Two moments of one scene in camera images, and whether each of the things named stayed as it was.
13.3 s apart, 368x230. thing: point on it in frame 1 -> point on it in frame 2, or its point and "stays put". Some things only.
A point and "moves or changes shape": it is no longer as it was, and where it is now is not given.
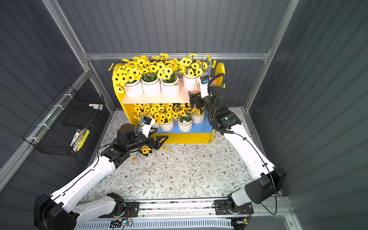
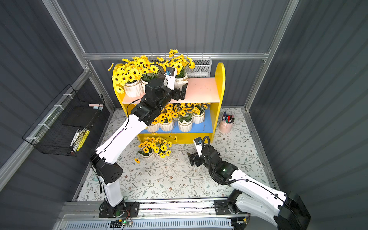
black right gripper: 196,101 -> 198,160
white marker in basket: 75,137 stays put
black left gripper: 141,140 -> 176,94
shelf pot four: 191,69 -> 161,147
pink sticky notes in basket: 95,105 stays put
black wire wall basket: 60,128 stays put
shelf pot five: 145,152 stays put
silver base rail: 197,211 stays put
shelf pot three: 167,72 moves or changes shape
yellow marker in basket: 87,132 stays put
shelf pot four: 198,115 stays put
